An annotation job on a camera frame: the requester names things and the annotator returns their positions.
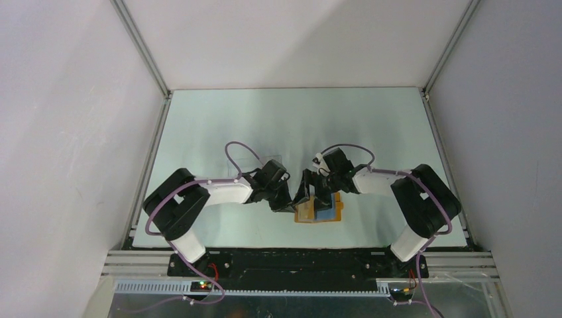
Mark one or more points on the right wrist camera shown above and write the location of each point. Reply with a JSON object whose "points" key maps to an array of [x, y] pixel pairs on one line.
{"points": [[320, 165]]}

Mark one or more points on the orange card holder wallet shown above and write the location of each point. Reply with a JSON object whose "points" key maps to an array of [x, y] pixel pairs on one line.
{"points": [[335, 203]]}

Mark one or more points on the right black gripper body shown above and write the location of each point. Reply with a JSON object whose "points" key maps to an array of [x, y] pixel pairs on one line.
{"points": [[324, 187]]}

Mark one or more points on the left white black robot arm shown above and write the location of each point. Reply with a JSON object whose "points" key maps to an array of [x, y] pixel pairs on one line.
{"points": [[173, 207]]}

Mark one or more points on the grey slotted cable duct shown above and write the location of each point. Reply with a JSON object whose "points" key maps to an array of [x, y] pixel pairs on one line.
{"points": [[187, 288]]}

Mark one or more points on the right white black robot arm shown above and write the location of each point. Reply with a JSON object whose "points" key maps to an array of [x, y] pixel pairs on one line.
{"points": [[426, 202]]}

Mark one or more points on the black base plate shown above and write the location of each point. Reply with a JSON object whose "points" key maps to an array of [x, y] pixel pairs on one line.
{"points": [[299, 269]]}

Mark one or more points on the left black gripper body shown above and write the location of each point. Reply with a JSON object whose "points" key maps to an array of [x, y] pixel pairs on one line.
{"points": [[278, 196]]}

